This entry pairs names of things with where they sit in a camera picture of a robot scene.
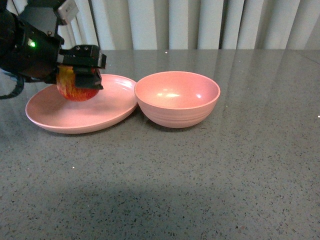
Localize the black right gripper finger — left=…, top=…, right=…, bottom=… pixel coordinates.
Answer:
left=73, top=67, right=104, bottom=90

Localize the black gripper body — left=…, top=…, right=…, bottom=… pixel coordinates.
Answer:
left=0, top=4, right=65, bottom=84

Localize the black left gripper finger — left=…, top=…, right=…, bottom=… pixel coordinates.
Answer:
left=59, top=45, right=107, bottom=69

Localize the red yellow apple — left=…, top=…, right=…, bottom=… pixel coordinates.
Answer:
left=56, top=65, right=99, bottom=102

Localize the pink plate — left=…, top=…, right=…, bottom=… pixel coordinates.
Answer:
left=25, top=74, right=137, bottom=134

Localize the pink bowl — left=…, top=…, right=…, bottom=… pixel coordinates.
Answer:
left=134, top=71, right=221, bottom=128

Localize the white pleated curtain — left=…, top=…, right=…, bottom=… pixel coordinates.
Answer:
left=4, top=0, right=320, bottom=51

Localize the black cable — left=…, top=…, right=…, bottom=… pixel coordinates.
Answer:
left=0, top=72, right=26, bottom=100

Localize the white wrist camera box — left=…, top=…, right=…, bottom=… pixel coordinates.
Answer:
left=56, top=0, right=79, bottom=25

